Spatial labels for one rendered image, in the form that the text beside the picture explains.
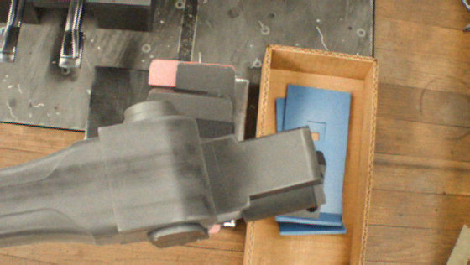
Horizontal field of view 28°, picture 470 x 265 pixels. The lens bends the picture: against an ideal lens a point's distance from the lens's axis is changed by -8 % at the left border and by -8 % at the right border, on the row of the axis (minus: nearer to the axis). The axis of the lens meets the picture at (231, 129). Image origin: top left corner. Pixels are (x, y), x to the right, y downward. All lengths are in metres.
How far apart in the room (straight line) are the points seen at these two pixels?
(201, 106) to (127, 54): 0.35
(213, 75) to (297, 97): 0.31
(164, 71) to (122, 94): 0.28
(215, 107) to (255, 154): 0.12
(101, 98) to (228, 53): 0.15
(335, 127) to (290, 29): 0.12
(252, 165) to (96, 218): 0.12
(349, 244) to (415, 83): 0.20
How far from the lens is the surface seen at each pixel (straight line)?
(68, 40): 1.03
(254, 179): 0.66
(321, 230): 1.04
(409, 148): 1.11
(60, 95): 1.10
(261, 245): 1.06
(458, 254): 1.10
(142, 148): 0.61
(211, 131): 0.75
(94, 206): 0.60
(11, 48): 1.04
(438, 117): 1.13
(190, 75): 0.79
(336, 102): 1.09
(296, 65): 1.08
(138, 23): 1.09
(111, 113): 1.07
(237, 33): 1.12
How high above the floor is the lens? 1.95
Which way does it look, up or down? 75 degrees down
